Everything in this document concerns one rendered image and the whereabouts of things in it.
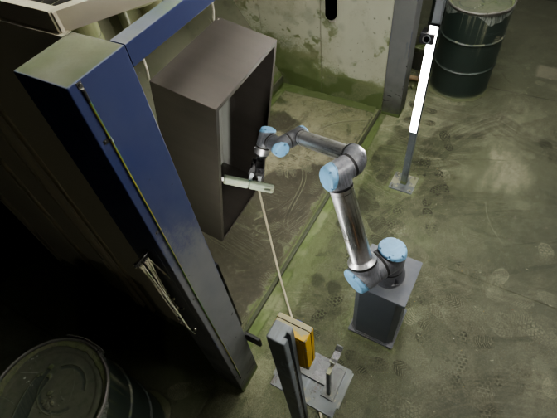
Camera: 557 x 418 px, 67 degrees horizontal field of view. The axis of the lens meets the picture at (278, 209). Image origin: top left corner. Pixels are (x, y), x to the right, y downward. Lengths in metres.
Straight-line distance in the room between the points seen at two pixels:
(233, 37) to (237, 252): 1.67
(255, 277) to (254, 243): 0.30
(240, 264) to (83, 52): 2.37
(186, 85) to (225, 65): 0.22
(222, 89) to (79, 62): 1.01
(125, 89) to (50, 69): 0.16
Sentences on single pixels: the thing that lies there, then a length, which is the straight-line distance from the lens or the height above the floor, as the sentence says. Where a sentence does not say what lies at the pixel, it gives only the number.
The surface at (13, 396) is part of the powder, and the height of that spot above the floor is 0.86.
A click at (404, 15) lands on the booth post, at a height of 1.02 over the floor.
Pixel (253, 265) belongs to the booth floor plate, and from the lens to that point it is 3.21.
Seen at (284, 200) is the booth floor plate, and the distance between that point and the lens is 3.55.
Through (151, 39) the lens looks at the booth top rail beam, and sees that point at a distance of 1.15.
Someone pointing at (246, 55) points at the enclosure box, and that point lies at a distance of 2.19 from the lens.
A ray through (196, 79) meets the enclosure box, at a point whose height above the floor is 1.67.
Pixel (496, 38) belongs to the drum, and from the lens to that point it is 4.44.
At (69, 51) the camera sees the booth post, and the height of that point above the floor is 2.29.
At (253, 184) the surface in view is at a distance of 2.51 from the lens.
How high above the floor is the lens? 2.77
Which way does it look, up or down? 51 degrees down
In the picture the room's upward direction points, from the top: 9 degrees counter-clockwise
